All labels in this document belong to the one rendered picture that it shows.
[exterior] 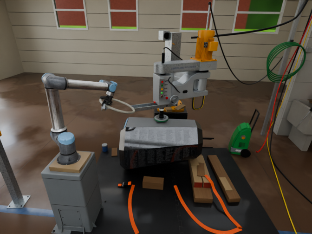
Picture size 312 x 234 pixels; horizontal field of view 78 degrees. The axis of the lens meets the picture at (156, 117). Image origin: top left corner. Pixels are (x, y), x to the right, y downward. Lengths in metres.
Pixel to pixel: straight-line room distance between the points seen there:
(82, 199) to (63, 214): 0.37
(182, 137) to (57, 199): 1.68
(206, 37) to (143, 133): 1.58
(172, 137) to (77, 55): 7.52
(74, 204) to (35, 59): 8.91
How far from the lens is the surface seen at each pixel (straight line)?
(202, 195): 2.88
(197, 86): 3.07
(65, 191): 2.29
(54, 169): 2.20
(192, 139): 2.82
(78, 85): 2.00
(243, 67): 9.20
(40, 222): 3.00
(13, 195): 3.23
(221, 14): 8.74
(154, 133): 2.77
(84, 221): 2.55
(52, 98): 2.09
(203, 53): 2.95
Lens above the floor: 2.18
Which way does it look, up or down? 26 degrees down
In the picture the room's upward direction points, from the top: 1 degrees clockwise
